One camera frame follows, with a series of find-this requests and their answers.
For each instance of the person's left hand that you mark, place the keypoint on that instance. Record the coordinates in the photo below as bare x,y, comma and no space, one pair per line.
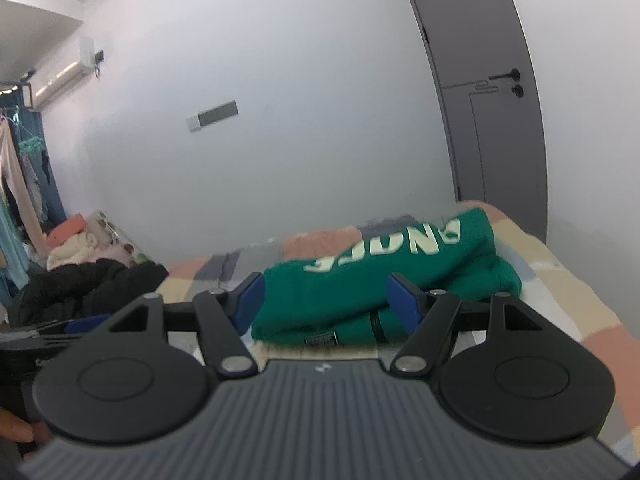
17,427

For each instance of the green zip hoodie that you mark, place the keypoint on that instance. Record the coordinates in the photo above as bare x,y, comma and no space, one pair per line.
350,290

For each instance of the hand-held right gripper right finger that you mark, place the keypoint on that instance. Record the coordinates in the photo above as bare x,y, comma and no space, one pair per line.
402,305

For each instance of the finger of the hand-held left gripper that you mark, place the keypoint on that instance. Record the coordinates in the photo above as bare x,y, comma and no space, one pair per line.
87,324

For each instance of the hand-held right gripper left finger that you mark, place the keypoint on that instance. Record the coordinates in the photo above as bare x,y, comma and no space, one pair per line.
250,300

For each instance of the white air conditioner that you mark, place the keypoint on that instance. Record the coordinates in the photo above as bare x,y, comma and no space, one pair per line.
55,80

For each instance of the black padded jacket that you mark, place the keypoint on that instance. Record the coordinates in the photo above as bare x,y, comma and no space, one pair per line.
85,285

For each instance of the grey wall panel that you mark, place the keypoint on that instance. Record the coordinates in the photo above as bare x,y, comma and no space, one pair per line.
217,114

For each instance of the pile of cream soft things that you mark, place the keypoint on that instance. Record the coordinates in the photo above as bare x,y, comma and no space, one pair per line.
75,252

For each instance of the patchwork bed sheet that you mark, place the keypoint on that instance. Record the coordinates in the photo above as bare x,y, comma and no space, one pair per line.
565,300

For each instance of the grey door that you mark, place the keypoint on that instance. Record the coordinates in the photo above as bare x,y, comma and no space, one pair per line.
465,20

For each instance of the beige hanging garment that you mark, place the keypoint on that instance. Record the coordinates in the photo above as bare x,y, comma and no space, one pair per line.
22,200

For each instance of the black clothes rail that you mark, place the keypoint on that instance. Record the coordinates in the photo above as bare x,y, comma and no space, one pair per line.
15,86

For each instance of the white wall switch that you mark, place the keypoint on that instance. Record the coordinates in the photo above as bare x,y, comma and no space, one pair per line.
193,124

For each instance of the black door lock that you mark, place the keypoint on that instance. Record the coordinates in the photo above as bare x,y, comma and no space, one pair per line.
517,91

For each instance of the green peg hanger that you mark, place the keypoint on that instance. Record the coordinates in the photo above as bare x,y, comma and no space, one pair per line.
31,145

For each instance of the pink box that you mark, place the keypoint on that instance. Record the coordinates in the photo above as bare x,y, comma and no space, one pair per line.
67,227

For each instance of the dark blue curtain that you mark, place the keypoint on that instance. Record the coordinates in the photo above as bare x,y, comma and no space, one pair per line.
55,200

